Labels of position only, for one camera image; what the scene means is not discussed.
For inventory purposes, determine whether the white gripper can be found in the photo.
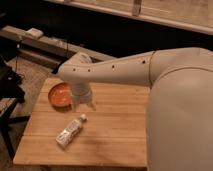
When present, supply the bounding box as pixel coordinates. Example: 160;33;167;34
71;83;96;112

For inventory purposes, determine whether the white plastic bottle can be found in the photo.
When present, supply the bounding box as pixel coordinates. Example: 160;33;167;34
56;114;87;149

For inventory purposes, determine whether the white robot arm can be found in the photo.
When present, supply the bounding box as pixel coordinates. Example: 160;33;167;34
58;47;213;171

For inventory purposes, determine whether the orange ceramic bowl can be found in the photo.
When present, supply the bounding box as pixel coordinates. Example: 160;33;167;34
48;82;72;107

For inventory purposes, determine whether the black stand at left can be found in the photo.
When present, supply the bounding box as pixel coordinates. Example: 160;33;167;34
0;55;29;159

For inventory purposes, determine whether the white box on ledge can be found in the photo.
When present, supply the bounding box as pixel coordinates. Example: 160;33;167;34
26;28;43;38

